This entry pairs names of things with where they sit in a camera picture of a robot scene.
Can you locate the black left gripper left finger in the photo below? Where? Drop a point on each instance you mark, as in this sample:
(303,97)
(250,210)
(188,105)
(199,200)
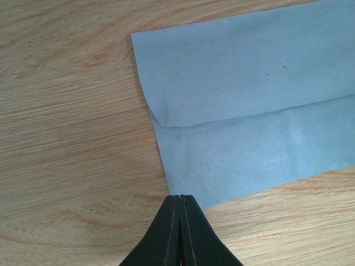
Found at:
(161,243)

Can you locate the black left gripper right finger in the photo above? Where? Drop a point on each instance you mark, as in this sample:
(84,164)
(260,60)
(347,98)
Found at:
(200,244)

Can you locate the blue cleaning cloth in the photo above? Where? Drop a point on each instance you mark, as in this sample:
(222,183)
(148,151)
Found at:
(246,103)

